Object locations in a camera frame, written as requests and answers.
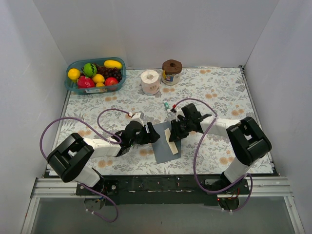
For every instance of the pink dragon fruit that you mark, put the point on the pink dragon fruit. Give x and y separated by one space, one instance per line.
85 82

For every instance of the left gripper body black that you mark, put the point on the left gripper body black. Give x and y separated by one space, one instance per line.
146 134

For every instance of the brown toilet paper roll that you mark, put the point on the brown toilet paper roll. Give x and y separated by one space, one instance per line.
171 72

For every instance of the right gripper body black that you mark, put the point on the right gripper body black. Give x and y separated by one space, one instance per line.
179 128

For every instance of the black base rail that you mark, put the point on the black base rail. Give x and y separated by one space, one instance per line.
154 189

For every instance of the dark purple grapes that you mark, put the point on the dark purple grapes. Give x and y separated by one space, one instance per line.
109 72

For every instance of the white toilet paper roll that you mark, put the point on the white toilet paper roll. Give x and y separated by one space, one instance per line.
150 82

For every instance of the cream letter paper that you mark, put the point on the cream letter paper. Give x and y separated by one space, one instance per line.
171 145

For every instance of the yellow lemon centre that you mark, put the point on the yellow lemon centre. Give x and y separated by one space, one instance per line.
98 78

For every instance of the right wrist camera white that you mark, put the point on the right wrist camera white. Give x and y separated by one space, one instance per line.
176 112

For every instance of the yellow lemon left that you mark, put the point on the yellow lemon left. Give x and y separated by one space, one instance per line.
74 74

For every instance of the green watermelon ball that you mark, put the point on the green watermelon ball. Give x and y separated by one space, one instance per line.
89 70

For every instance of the yellow mango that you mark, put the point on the yellow mango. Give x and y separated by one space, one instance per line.
112 64

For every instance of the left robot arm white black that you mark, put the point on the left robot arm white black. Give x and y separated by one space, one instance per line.
69 159

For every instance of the red apple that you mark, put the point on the red apple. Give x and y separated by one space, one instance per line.
111 81

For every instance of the teal plastic fruit basket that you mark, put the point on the teal plastic fruit basket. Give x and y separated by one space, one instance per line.
72 86

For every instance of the grey envelope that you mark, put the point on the grey envelope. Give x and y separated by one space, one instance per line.
161 149

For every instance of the small yellow fruit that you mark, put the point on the small yellow fruit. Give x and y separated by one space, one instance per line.
100 84

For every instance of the green white glue stick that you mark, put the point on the green white glue stick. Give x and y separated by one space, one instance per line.
167 108

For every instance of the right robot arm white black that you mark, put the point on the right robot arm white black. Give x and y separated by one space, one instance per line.
247 139

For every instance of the yellow lemon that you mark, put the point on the yellow lemon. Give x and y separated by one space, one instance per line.
74 74
98 78

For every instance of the aluminium frame rail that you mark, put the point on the aluminium frame rail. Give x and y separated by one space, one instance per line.
258 186

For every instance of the floral table mat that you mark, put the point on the floral table mat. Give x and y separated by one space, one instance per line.
211 89

